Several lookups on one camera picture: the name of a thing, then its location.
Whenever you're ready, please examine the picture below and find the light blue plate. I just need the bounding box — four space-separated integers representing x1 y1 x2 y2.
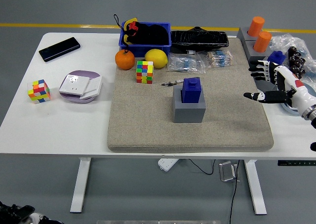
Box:
280 82 316 116

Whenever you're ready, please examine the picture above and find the grey round-hole holder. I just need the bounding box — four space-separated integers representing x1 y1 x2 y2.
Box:
243 40 272 71
237 26 260 44

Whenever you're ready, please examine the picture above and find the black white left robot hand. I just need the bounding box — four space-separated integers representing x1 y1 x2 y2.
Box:
0 200 64 224

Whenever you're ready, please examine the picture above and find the crumpled clear plastic bag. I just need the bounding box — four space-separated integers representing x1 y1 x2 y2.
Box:
269 33 316 86

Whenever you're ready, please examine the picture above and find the black power cable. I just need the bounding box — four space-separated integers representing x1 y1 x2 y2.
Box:
181 159 241 224

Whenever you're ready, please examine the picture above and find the white power strip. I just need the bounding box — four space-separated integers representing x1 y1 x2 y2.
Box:
158 158 179 172

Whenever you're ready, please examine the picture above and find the grey-brown mat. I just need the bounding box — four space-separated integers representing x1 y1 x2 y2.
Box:
107 37 275 153

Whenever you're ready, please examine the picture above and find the white table leg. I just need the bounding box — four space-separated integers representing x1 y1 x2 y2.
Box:
243 159 268 215
70 157 92 214

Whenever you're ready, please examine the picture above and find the orange fruit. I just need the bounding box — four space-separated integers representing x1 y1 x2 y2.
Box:
115 49 136 71

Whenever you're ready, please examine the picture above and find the blue plastic bin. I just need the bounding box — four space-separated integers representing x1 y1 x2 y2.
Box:
118 21 172 59

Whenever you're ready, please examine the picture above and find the black keyboard in plastic wrap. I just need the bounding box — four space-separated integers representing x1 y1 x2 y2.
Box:
170 26 230 54

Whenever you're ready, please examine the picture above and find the clear bag of blue resistors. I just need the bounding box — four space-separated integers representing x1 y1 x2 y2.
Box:
166 53 207 75

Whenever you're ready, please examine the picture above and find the white wall switch panel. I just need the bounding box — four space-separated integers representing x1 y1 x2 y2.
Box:
79 75 103 101

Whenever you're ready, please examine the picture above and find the white wall socket panel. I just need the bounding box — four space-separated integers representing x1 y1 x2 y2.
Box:
59 75 91 98

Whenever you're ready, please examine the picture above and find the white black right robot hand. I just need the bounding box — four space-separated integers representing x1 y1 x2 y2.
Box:
243 60 316 116

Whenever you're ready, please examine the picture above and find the scrambled twisted rubik's cube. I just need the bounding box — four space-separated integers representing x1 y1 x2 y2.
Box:
27 79 51 105

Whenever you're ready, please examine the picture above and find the black smartphone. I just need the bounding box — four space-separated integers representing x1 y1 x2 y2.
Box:
39 37 81 63

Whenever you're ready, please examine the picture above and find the clear bag of mixed resistors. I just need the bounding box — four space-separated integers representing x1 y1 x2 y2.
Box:
202 49 234 69

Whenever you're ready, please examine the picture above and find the purple plate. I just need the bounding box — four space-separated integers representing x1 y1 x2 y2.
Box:
58 70 102 104

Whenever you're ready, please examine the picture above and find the orange cylinder stamp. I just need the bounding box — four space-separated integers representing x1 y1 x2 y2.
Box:
253 31 272 53
247 16 265 37

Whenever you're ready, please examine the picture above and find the yellow lemon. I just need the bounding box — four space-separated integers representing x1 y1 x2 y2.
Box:
144 48 168 69

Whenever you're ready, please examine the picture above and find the black table control panel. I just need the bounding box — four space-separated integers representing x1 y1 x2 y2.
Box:
277 160 316 166

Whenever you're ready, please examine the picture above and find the yellow red toy piece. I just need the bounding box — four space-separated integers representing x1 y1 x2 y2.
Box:
122 17 139 43

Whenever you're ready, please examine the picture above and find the blue seal stamp block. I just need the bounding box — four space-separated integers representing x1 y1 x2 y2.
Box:
181 77 203 104
268 50 286 66

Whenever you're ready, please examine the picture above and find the black silver pen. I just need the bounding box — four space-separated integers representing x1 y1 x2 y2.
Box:
161 78 185 87

